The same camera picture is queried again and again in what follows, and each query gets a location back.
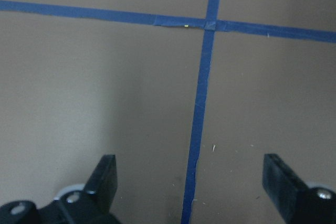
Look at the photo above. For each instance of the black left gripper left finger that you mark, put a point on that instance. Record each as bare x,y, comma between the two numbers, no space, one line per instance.
91,202

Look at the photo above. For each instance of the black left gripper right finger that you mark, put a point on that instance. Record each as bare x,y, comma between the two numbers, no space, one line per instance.
296,200

